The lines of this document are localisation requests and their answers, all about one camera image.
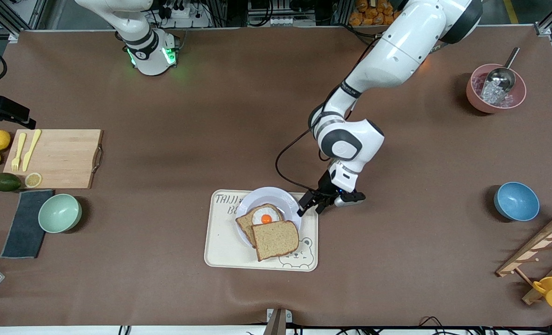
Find metal scoop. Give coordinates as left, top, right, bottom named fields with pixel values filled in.
left=480, top=47, right=521, bottom=101

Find white round plate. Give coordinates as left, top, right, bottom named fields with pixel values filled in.
left=236, top=187, right=302, bottom=249

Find dark green avocado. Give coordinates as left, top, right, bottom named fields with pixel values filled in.
left=0, top=173, right=22, bottom=192

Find fried egg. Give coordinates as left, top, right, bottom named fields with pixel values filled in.
left=252, top=207, right=281, bottom=226

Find white power strip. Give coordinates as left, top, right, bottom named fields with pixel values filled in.
left=164, top=4, right=211, bottom=27

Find clear ice cubes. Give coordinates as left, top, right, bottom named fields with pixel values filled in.
left=472, top=74, right=513, bottom=107

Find pale green bowl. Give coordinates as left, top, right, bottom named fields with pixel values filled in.
left=38, top=194, right=82, bottom=234

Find bag of orange items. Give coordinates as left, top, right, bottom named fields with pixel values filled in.
left=349, top=0, right=399, bottom=26

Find blue bowl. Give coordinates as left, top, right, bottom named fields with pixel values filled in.
left=493, top=181, right=540, bottom=222

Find wooden cutting board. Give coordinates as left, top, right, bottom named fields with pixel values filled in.
left=3, top=129, right=103, bottom=190

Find pale yellow plastic fork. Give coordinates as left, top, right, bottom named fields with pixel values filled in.
left=11, top=133, right=27, bottom=172

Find pale yellow plastic knife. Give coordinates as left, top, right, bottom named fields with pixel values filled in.
left=22, top=129, right=42, bottom=172

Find wooden peg rack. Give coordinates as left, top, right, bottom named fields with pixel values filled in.
left=496, top=214, right=552, bottom=306

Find pink bowl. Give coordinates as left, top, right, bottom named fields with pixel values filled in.
left=466, top=64, right=527, bottom=114

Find cream bear print tray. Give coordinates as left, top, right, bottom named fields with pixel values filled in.
left=204, top=189, right=319, bottom=272

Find dark grey cloth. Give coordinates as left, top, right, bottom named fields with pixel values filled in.
left=0, top=189, right=55, bottom=259

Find metal table clamp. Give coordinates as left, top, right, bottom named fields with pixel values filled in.
left=263, top=308, right=293, bottom=335

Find plain brown bread slice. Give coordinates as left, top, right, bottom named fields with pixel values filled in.
left=251, top=220, right=300, bottom=262

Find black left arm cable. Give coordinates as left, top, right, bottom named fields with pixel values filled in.
left=275, top=100, right=332, bottom=192

